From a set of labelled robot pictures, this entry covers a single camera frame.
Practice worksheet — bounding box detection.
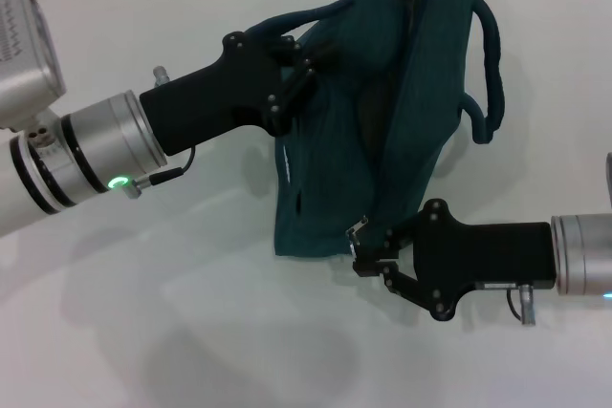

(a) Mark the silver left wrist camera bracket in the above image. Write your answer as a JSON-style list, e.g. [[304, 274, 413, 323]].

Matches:
[[26, 121, 62, 157]]

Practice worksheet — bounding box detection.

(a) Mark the dark blue fabric bag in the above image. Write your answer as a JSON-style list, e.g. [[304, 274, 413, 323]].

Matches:
[[243, 0, 503, 260]]

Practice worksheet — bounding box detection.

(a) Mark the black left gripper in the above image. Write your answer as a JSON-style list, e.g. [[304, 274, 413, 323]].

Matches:
[[140, 32, 341, 157]]

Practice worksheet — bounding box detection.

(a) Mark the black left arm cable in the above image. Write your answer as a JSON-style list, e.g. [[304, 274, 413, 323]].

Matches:
[[121, 144, 198, 200]]

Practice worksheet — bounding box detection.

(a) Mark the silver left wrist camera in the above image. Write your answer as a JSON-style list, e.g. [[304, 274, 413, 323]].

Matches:
[[0, 0, 67, 131]]

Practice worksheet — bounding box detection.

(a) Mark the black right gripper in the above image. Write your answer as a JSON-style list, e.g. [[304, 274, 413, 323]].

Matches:
[[351, 198, 559, 323]]

